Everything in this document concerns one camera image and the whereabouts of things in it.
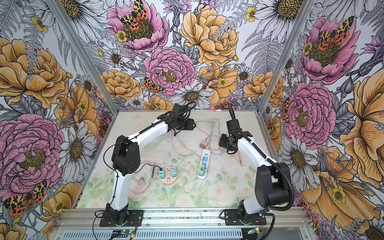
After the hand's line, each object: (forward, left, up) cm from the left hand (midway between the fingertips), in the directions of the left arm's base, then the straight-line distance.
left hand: (190, 128), depth 95 cm
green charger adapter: (-26, -6, -7) cm, 28 cm away
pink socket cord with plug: (-29, +27, -11) cm, 41 cm away
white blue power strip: (-15, -9, -11) cm, 21 cm away
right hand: (-13, -18, -3) cm, 23 cm away
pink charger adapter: (-5, -8, -10) cm, 14 cm away
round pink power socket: (-28, +12, -11) cm, 32 cm away
